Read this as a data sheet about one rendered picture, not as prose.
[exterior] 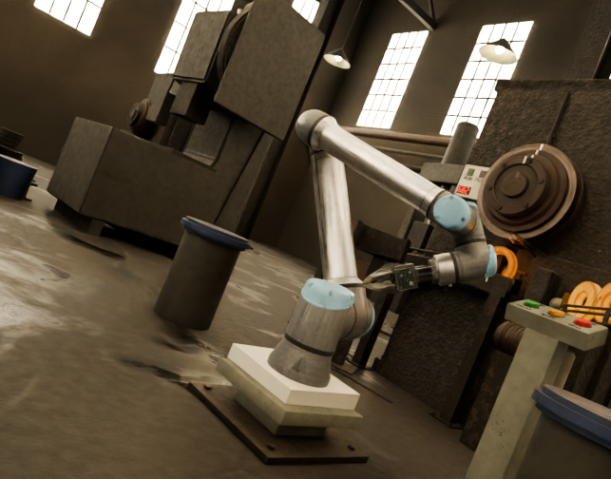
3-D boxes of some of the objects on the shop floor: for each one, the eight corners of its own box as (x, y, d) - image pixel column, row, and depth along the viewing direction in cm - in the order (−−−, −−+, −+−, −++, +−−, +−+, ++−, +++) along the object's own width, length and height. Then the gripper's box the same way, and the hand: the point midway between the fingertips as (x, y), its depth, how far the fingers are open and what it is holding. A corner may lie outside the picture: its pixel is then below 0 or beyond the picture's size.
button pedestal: (456, 487, 163) (532, 300, 162) (526, 540, 144) (613, 330, 144) (426, 487, 153) (506, 289, 152) (498, 544, 134) (590, 318, 134)
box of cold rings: (154, 239, 484) (186, 160, 484) (198, 266, 423) (234, 175, 423) (39, 203, 415) (77, 109, 414) (71, 229, 354) (115, 120, 353)
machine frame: (442, 383, 339) (544, 128, 338) (617, 484, 255) (754, 145, 254) (368, 367, 293) (487, 73, 293) (551, 484, 209) (719, 71, 209)
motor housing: (467, 438, 226) (514, 322, 226) (512, 469, 209) (563, 342, 208) (450, 436, 218) (499, 316, 217) (496, 468, 200) (549, 336, 200)
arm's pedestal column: (265, 465, 125) (277, 433, 125) (186, 387, 155) (197, 361, 155) (366, 463, 153) (376, 437, 153) (283, 396, 182) (292, 375, 182)
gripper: (434, 256, 148) (359, 269, 149) (441, 287, 147) (366, 301, 149) (429, 255, 156) (359, 268, 158) (436, 285, 156) (365, 298, 158)
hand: (366, 282), depth 156 cm, fingers closed
